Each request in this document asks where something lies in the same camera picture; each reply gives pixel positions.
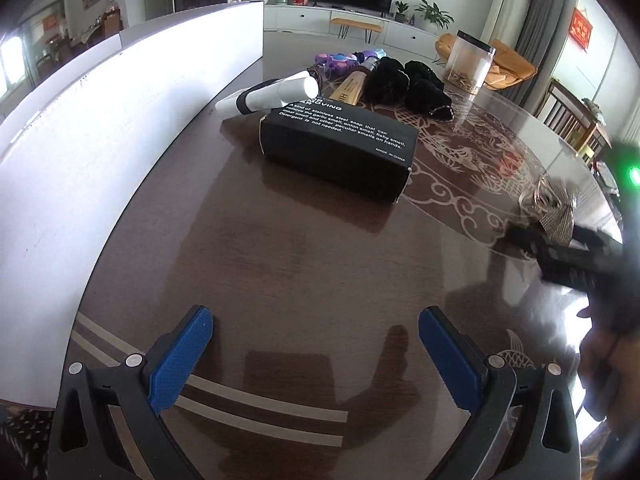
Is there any white tube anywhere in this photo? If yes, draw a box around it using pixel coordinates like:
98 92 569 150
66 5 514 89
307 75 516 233
215 71 320 120

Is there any white television cabinet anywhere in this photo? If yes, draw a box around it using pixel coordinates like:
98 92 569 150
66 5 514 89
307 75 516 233
263 4 451 61

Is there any clear jar with black lid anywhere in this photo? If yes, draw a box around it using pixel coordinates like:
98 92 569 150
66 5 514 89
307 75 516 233
445 31 496 96

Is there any purple toy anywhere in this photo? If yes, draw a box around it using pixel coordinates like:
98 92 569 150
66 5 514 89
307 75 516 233
314 51 359 77

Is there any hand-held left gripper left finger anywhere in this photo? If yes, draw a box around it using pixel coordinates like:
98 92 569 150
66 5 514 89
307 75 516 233
47 304 215 480

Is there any grey curtain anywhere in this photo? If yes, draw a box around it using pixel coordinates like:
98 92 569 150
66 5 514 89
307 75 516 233
515 0 581 72

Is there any person's right hand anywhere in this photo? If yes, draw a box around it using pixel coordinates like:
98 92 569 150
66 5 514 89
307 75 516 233
577 305 640 432

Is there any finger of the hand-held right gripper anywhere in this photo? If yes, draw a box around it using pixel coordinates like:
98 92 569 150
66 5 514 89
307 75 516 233
571 224 626 255
507 224 597 292

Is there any black furry scrunchie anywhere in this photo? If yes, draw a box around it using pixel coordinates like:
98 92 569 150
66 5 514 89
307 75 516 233
367 57 409 106
403 60 455 122

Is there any black cardboard box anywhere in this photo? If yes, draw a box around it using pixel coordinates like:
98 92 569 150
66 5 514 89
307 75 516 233
259 94 420 204

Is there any wooden sideboard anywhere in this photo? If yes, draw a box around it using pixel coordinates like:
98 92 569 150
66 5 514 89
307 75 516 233
95 5 124 37

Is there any wooden bench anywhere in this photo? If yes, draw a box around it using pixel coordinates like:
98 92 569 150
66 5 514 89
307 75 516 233
330 17 385 44

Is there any dark wooden chair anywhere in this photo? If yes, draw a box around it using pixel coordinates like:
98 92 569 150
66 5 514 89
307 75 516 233
542 79 614 157

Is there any covered standing air conditioner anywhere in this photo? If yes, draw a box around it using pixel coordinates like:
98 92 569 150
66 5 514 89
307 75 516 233
487 0 535 47

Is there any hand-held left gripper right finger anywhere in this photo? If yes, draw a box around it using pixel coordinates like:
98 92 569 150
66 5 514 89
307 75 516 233
418 306 583 480

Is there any orange chair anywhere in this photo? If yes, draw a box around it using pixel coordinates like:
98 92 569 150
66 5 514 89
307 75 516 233
487 39 539 92
434 34 459 64

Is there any large leafy potted plant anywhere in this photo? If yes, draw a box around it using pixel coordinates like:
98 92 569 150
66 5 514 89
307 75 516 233
415 0 454 31

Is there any red wall hanging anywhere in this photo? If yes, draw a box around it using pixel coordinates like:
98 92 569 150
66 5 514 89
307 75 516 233
570 8 594 51

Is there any dark patterned cloth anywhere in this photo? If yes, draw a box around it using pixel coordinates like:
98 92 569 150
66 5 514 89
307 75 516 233
0 404 53 480

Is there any beige cosmetic bottle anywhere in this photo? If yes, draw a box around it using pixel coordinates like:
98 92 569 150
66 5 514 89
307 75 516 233
327 57 378 107

